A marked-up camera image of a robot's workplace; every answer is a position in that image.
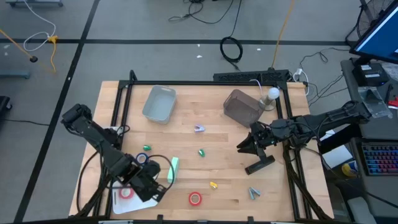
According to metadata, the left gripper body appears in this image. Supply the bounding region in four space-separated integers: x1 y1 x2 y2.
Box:
131 161 167 203

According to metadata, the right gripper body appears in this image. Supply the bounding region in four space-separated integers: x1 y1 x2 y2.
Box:
249 122 277 163

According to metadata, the black stapler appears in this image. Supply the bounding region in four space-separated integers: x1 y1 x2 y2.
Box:
244 154 276 175

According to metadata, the pink tape roll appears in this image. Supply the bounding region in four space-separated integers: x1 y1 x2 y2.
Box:
118 185 136 200

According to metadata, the mint green stapler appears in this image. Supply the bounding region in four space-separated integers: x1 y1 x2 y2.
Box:
167 156 180 184

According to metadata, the dark blue tape roll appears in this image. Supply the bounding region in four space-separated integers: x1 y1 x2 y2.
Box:
136 152 150 165

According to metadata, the red tape roll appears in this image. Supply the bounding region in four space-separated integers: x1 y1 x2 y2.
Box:
188 191 203 207

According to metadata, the grey staple remover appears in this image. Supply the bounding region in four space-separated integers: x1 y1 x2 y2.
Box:
248 186 262 200

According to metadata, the white plastic tray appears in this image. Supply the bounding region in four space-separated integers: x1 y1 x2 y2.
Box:
111 180 159 215

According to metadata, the brown translucent plastic bin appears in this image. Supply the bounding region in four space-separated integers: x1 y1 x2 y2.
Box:
223 89 265 129

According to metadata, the white bulb table lamp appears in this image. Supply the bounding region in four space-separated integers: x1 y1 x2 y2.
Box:
259 86 280 112

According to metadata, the black perforated metal box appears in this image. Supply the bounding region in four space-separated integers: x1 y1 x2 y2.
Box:
213 69 290 84

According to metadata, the white paper sheet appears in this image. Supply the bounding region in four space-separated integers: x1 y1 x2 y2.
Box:
321 144 354 170

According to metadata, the grey plastic bin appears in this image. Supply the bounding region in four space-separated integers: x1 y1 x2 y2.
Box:
142 85 177 125

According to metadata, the clear plastic bag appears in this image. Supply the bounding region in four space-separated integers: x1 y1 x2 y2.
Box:
357 86 394 119

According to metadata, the backlit computer keyboard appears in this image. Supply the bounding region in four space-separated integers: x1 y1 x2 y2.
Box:
361 142 398 177

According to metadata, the grey desk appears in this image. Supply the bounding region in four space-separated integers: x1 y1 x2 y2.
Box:
340 57 398 218

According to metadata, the black mini computer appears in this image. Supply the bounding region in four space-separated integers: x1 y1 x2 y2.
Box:
351 62 390 87

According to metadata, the computer monitor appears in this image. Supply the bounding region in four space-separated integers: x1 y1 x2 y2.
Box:
349 0 398 65

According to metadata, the black floor fan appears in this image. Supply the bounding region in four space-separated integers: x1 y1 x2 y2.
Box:
345 0 395 48

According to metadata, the black caster base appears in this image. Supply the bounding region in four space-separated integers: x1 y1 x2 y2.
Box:
0 95 13 123

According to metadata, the grey metal cart base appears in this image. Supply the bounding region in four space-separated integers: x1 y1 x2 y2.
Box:
0 69 32 80
4 0 65 8

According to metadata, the white power adapter cable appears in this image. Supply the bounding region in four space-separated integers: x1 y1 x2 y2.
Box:
292 67 311 96

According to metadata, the black aluminium table frame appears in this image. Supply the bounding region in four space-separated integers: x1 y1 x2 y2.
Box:
74 70 333 222

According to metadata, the coiled black cable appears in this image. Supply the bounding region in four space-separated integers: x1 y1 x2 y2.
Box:
219 36 244 72

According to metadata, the black cable bundle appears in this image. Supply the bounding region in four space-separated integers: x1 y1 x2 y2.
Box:
298 46 351 108

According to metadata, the yellow hanging cable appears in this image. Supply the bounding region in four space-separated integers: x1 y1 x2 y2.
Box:
271 0 295 70

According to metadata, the black floor cable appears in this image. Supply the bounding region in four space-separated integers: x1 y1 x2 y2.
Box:
168 0 243 26

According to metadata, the yellow cord with black end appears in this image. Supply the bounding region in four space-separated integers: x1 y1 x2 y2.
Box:
0 29 39 63

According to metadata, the yellow floor cord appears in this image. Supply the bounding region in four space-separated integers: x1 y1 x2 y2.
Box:
46 35 59 73

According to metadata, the white floor cable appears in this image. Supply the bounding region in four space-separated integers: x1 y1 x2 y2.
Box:
22 0 57 53

